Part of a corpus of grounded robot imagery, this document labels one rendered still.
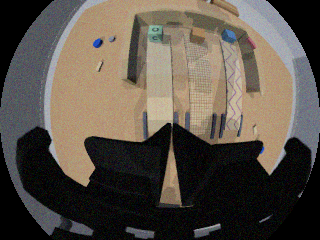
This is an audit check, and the red rectangular block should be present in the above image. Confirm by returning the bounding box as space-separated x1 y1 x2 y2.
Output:
247 37 257 49

